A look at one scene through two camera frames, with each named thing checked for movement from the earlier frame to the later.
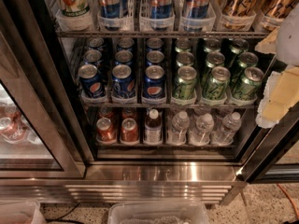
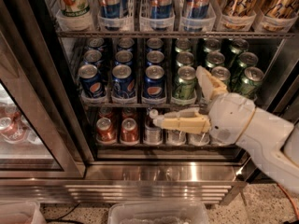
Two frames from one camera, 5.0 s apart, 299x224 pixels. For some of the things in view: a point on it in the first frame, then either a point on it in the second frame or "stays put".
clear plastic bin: x=158 y=212 stays put
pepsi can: x=154 y=85 stays put
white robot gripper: x=290 y=39 to x=231 y=119
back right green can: x=238 y=46 stays put
